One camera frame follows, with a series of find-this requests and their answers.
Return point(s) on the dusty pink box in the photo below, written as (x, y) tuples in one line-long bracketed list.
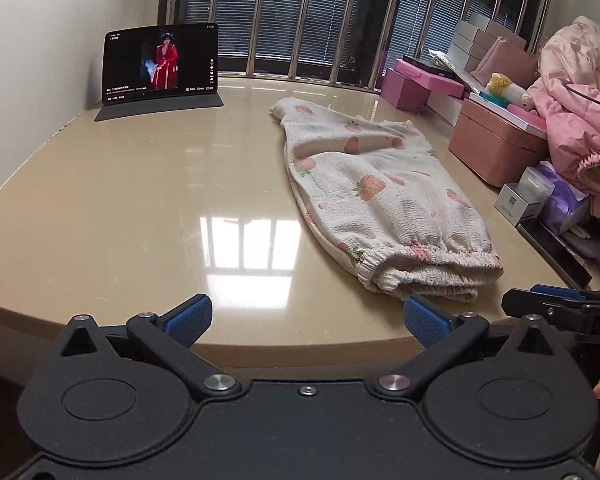
[(505, 32)]

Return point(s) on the yellow white plush toy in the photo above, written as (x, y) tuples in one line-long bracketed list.
[(505, 89)]

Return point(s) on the stack of white boxes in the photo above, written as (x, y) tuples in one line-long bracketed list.
[(467, 45)]

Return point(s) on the black flat box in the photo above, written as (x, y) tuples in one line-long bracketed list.
[(555, 252)]

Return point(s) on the black flat item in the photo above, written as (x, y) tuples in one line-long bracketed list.
[(427, 66)]

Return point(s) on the white cardboard box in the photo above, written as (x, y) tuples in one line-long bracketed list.
[(442, 107)]

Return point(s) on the small white printed box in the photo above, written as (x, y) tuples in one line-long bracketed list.
[(515, 205)]

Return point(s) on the dark window blinds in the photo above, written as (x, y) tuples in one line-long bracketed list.
[(280, 15)]

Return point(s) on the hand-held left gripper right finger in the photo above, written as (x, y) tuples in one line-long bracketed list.
[(425, 322)]

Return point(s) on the flat pink box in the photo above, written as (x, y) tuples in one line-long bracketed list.
[(430, 79)]

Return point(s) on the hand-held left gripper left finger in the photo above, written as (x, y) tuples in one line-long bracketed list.
[(190, 317)]

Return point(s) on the pink pouch bag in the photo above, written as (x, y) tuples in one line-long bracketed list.
[(507, 62)]

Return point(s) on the large salmon pink box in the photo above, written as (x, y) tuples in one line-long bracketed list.
[(495, 152)]

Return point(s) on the pink padded jacket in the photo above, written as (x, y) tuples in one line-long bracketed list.
[(575, 120)]

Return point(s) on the clear plastic box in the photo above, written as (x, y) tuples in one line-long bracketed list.
[(536, 185)]

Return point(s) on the tablet with dark folio case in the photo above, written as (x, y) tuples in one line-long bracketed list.
[(160, 60)]

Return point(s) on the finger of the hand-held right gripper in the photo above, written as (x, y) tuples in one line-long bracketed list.
[(555, 291), (540, 310)]

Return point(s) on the metal window railing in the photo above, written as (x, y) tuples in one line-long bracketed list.
[(300, 20)]

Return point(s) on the purple plastic bag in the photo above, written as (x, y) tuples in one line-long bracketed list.
[(567, 205)]

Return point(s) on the magenta pink box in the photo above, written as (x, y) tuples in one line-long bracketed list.
[(405, 90)]

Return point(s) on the flat white box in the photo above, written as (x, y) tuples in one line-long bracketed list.
[(490, 105)]

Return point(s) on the white strawberry print pants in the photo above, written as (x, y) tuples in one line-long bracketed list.
[(375, 195)]

